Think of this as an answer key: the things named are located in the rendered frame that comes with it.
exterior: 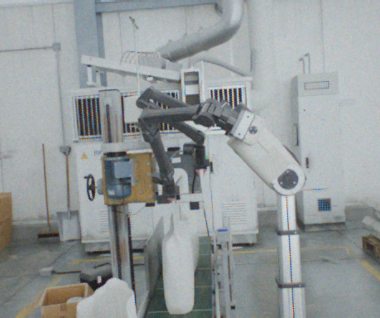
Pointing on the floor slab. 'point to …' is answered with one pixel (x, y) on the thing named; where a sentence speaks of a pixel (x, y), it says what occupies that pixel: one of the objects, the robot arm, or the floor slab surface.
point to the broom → (47, 213)
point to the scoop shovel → (69, 229)
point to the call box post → (226, 280)
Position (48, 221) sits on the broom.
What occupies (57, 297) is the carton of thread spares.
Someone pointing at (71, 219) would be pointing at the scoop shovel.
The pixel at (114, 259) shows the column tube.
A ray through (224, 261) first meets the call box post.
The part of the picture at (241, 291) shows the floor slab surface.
